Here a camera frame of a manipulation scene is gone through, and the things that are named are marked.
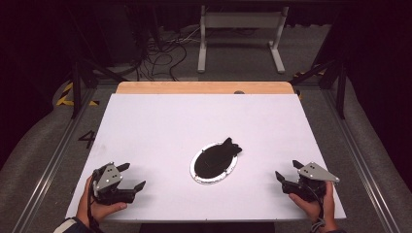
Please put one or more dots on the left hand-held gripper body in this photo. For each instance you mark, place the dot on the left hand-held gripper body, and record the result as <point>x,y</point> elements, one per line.
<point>108,181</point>

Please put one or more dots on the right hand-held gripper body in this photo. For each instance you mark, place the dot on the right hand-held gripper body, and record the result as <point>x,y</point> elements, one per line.
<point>312,174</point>

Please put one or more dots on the person's left hand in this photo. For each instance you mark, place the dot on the person's left hand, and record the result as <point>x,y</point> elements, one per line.
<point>97,210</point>

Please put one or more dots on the person's right hand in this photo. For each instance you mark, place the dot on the person's right hand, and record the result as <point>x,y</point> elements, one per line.
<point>314,208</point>

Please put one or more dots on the white board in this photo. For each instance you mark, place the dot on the white board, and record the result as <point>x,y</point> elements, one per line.
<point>155,129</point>

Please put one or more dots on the grey table grommet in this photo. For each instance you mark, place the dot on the grey table grommet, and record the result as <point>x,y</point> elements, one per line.
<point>239,92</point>

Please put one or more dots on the wooden table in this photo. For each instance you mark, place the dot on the wooden table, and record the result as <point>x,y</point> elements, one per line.
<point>181,87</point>

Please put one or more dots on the white metal stand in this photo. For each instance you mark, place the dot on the white metal stand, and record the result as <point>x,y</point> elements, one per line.
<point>241,20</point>

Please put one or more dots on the aluminium floor rail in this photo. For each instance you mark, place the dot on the aluminium floor rail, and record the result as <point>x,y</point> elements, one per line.
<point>48,171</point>
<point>359,155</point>

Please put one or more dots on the black metal frame stand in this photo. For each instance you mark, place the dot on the black metal frame stand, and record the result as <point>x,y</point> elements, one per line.
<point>340,90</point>
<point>76,93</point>

